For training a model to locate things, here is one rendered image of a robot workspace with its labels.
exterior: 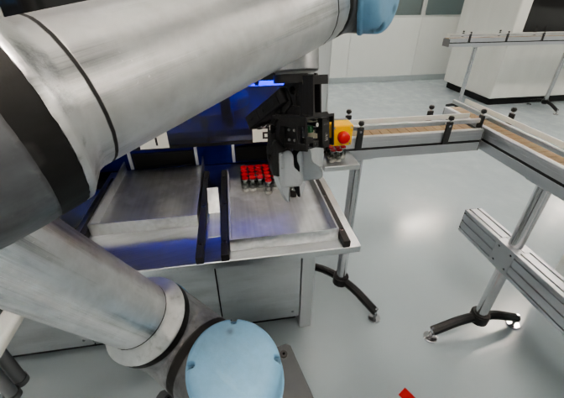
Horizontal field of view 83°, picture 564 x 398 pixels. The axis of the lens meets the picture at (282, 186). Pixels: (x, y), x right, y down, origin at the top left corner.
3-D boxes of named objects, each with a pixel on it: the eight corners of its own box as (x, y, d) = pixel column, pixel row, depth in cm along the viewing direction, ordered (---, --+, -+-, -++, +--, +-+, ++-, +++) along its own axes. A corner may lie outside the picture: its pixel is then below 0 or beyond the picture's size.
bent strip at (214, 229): (209, 205, 91) (206, 187, 87) (220, 204, 91) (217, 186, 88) (207, 238, 79) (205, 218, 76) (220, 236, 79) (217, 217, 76)
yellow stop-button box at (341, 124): (325, 138, 112) (326, 118, 108) (344, 137, 113) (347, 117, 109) (331, 147, 105) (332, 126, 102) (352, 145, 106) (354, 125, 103)
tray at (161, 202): (126, 170, 108) (123, 161, 106) (204, 164, 111) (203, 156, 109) (91, 236, 79) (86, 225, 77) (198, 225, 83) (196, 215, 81)
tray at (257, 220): (227, 179, 103) (227, 170, 101) (306, 172, 107) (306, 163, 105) (230, 251, 75) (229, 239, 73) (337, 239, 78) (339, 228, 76)
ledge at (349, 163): (314, 154, 123) (315, 149, 122) (347, 152, 125) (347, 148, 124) (324, 171, 111) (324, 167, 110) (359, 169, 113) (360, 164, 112)
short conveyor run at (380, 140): (315, 164, 120) (317, 124, 111) (306, 147, 133) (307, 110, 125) (480, 152, 129) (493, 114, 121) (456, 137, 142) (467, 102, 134)
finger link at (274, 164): (272, 177, 53) (274, 123, 51) (265, 175, 54) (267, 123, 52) (291, 174, 56) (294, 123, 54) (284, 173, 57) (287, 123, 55)
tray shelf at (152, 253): (112, 176, 108) (110, 172, 107) (312, 162, 117) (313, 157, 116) (46, 288, 68) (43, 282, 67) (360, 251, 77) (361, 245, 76)
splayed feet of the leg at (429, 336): (419, 331, 154) (425, 312, 146) (511, 316, 160) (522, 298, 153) (428, 346, 147) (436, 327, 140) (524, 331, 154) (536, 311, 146)
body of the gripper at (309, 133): (305, 156, 48) (303, 72, 45) (267, 150, 54) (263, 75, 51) (335, 149, 53) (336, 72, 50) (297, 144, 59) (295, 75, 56)
